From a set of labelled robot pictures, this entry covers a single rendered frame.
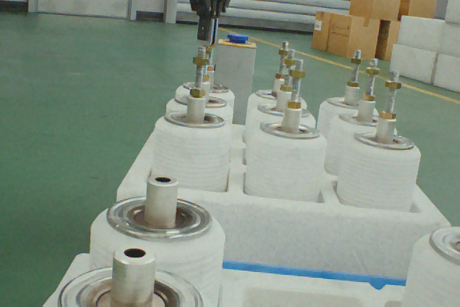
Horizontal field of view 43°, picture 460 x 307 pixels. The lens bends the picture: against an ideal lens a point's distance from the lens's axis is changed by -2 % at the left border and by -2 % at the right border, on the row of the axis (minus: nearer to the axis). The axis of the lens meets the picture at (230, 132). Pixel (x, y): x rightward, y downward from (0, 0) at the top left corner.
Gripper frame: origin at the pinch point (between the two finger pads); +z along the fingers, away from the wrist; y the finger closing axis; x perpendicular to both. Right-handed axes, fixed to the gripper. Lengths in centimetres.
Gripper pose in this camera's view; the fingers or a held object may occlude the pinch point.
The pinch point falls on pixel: (207, 30)
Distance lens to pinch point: 83.5
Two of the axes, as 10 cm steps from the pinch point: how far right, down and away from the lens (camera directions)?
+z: -1.1, 9.6, 2.5
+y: -3.8, 1.9, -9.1
